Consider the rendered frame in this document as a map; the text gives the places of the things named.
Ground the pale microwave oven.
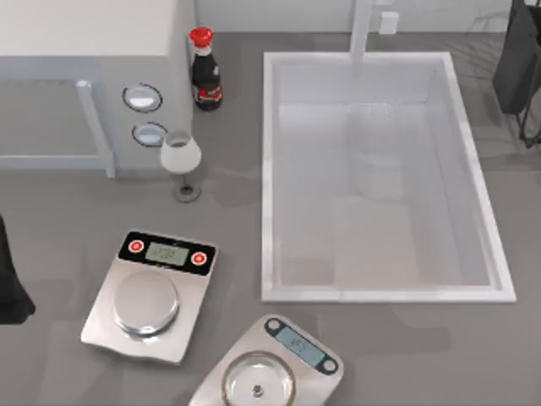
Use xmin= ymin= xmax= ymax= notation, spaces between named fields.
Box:
xmin=0 ymin=0 xmax=196 ymax=178

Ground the steel scale with glass bowl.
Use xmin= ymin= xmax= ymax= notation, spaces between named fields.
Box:
xmin=188 ymin=313 xmax=345 ymax=406

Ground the steel scale with red buttons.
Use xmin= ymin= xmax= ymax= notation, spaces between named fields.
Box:
xmin=79 ymin=229 xmax=218 ymax=365

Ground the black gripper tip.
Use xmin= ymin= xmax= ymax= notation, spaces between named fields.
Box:
xmin=0 ymin=214 xmax=36 ymax=326

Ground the black stand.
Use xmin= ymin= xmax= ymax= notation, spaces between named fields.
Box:
xmin=491 ymin=0 xmax=541 ymax=149

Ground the microwave door handle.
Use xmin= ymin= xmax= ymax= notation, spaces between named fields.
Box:
xmin=75 ymin=79 xmax=117 ymax=178

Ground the white wine glass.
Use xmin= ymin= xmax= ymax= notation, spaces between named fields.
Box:
xmin=160 ymin=129 xmax=203 ymax=204

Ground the large microwave knob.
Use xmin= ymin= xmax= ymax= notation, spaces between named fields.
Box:
xmin=122 ymin=82 xmax=164 ymax=114

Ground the white wall socket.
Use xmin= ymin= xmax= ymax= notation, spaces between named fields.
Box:
xmin=379 ymin=11 xmax=399 ymax=36

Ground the tall white tap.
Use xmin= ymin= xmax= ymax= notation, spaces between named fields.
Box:
xmin=348 ymin=0 xmax=374 ymax=81

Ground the white sink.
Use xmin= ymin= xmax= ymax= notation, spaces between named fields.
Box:
xmin=260 ymin=51 xmax=517 ymax=304

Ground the small microwave knob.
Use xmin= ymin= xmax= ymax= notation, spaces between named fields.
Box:
xmin=131 ymin=121 xmax=168 ymax=148

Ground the dark bottle with red cap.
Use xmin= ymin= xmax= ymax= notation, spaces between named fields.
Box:
xmin=189 ymin=26 xmax=224 ymax=112

